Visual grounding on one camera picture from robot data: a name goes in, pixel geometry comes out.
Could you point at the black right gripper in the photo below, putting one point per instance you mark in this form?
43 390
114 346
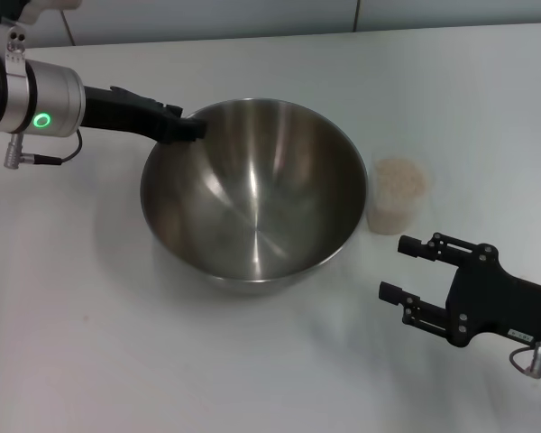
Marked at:
505 300

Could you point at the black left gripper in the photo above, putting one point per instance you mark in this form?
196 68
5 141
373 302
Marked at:
112 113

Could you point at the clear plastic measuring cup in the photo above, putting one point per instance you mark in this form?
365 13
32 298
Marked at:
394 216

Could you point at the stainless steel mixing bowl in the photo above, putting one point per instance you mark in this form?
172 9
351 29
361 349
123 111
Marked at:
252 203

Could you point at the white uncooked rice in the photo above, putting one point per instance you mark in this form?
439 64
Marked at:
399 180

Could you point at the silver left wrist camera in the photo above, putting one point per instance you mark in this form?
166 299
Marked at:
15 47

